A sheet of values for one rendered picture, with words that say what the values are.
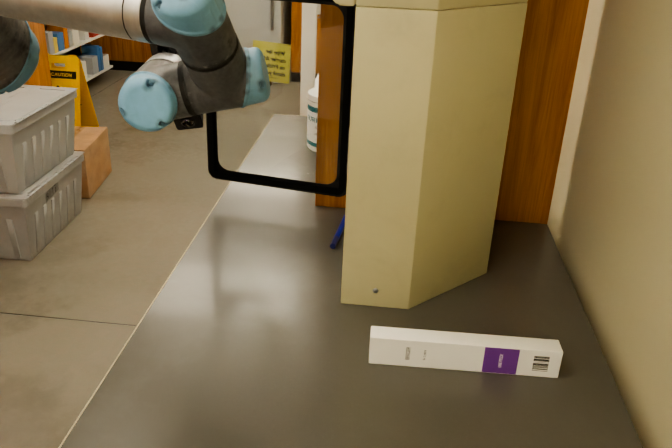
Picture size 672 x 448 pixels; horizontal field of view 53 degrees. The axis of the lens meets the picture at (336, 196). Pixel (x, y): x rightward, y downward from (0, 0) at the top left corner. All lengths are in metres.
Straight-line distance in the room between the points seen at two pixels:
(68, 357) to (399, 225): 1.82
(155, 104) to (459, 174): 0.47
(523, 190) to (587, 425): 0.60
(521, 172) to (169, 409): 0.84
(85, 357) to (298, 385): 1.76
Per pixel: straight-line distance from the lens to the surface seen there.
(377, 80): 0.95
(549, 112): 1.37
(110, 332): 2.73
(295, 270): 1.19
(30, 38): 1.13
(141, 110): 0.90
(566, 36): 1.34
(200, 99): 0.90
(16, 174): 3.13
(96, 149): 3.94
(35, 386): 2.55
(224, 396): 0.92
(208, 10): 0.78
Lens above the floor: 1.54
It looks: 24 degrees down
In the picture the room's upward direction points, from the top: 3 degrees clockwise
